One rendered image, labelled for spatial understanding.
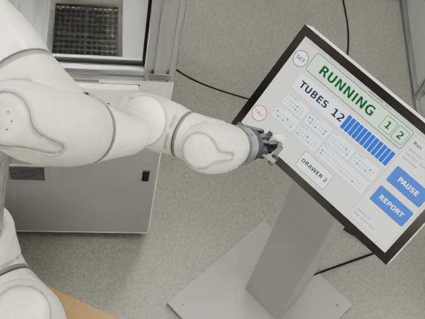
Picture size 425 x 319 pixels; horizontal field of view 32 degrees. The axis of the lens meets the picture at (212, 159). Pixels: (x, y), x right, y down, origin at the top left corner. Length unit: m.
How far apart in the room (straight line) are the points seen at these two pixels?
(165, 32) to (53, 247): 1.17
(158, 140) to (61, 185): 0.95
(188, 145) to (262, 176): 1.56
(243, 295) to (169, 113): 1.29
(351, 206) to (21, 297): 0.80
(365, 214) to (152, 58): 0.65
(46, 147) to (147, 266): 1.78
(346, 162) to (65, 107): 0.95
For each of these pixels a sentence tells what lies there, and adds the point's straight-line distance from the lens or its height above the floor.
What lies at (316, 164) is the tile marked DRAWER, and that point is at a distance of 1.81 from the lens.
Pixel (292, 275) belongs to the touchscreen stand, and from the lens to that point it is 2.37.
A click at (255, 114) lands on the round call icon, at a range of 1.86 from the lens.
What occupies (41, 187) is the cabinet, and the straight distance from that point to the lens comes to 2.43.
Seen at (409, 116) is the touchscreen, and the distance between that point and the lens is 1.75.
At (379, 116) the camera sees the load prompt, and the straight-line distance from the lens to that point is 1.76.
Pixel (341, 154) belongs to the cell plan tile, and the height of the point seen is 1.06.
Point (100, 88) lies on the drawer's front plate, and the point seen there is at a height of 0.93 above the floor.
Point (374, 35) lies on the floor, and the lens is 3.61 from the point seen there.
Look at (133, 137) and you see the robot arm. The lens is 1.14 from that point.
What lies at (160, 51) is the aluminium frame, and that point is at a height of 1.07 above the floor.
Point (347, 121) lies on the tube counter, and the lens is 1.78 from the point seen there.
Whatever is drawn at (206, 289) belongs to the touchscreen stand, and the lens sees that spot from 2.67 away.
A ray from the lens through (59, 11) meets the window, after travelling 1.80.
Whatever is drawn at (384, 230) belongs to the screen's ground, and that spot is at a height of 1.01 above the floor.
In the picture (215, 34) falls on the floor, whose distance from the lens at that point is 3.39.
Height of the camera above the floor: 2.47
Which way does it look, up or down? 56 degrees down
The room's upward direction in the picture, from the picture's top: 15 degrees clockwise
